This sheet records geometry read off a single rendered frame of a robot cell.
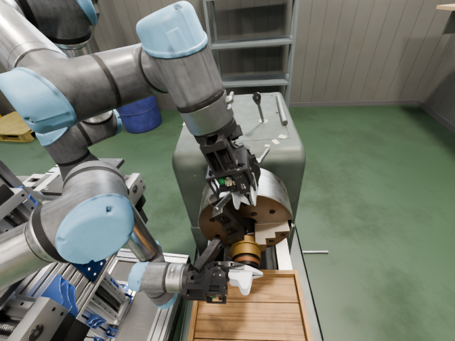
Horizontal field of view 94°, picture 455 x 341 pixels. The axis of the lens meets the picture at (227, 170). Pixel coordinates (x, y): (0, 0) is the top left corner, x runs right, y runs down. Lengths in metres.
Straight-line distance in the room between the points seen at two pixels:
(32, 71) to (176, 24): 0.17
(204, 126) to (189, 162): 0.47
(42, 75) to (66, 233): 0.22
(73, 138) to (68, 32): 0.36
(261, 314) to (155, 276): 0.36
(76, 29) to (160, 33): 0.46
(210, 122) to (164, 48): 0.10
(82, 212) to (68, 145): 0.55
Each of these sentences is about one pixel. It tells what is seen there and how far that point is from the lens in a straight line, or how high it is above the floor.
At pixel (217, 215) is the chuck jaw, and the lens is 0.62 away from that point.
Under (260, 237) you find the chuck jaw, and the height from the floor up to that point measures 1.10.
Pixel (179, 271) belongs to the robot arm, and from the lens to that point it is 0.64.
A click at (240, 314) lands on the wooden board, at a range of 0.82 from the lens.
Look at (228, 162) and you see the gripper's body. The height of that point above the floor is 1.46.
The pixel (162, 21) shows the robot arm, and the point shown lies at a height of 1.66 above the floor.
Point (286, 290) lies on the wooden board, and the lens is 0.85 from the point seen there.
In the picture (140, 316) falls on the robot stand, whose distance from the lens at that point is 1.66.
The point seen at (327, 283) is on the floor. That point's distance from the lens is 1.89.
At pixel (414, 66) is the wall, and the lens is 4.61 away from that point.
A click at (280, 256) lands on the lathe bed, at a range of 0.92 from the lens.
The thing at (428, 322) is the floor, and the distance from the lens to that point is 2.05.
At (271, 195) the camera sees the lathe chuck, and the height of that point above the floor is 1.22.
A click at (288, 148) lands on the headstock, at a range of 0.76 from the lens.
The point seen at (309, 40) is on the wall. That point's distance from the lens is 3.99.
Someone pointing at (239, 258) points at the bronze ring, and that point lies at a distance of 0.63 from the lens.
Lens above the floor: 1.67
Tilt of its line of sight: 39 degrees down
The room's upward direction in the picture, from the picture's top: 7 degrees counter-clockwise
